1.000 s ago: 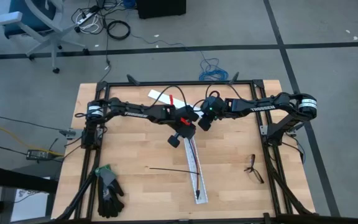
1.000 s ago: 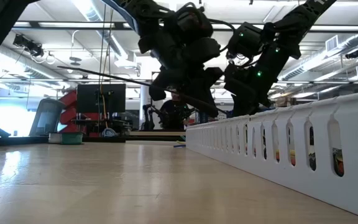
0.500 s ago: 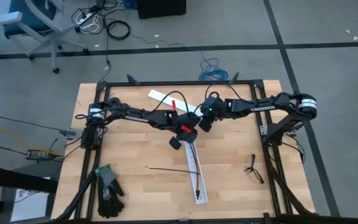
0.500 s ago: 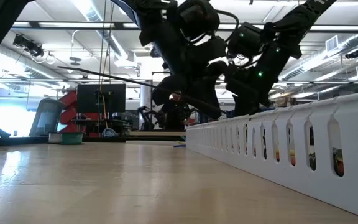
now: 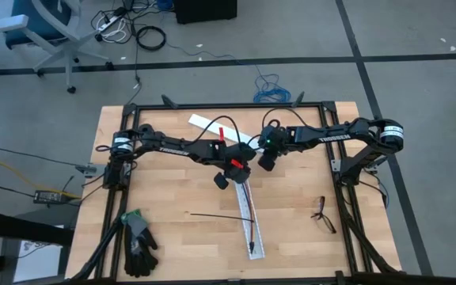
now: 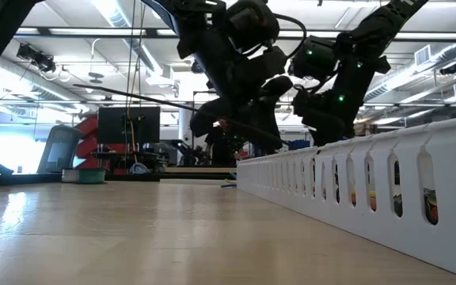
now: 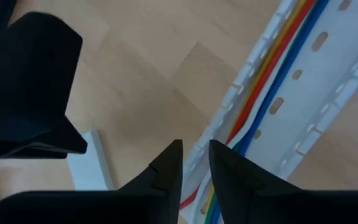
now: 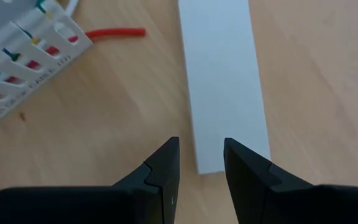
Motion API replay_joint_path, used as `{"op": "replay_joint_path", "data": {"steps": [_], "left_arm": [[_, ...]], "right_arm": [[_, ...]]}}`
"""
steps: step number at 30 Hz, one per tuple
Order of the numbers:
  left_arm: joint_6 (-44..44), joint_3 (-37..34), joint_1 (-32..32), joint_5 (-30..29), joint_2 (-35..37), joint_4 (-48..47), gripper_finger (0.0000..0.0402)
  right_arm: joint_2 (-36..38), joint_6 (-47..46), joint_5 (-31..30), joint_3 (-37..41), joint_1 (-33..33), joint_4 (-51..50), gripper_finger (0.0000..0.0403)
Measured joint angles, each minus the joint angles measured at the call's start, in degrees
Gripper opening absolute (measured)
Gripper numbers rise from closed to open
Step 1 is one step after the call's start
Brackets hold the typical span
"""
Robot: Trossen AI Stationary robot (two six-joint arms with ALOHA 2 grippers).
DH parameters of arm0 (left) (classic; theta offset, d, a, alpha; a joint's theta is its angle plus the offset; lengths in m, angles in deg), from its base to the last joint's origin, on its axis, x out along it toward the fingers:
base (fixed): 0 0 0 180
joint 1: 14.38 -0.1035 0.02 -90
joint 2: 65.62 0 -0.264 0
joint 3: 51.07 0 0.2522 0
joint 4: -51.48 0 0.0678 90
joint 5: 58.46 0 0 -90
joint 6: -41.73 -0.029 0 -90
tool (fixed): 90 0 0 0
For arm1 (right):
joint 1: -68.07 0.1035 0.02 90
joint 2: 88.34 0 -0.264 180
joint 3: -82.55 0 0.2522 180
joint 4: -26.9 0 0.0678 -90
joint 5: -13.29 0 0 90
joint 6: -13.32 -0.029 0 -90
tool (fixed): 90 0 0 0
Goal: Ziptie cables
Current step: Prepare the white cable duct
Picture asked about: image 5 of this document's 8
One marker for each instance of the black work glove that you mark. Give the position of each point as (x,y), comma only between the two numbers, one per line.
(137,225)
(145,263)

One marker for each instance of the black aluminium table frame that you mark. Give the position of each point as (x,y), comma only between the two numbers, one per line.
(228,106)

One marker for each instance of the black power adapter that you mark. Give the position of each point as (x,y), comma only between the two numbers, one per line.
(48,196)

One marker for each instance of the white perforated strip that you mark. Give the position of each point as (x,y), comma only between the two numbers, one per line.
(208,123)

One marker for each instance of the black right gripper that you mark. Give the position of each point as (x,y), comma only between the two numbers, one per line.
(278,140)

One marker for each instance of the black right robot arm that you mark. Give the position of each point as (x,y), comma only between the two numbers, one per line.
(331,137)

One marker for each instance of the black floor cabinet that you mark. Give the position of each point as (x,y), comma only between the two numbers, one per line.
(204,12)

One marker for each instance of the black eyeglasses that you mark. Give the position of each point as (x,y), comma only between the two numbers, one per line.
(318,215)

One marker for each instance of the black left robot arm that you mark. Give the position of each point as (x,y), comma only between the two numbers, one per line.
(180,149)

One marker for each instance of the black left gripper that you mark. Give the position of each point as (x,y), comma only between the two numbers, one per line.
(239,172)

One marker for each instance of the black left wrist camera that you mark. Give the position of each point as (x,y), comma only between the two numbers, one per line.
(247,151)

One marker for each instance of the black zip tie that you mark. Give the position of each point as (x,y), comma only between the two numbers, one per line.
(220,217)

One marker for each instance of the white blue office chair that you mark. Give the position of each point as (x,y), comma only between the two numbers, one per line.
(10,23)

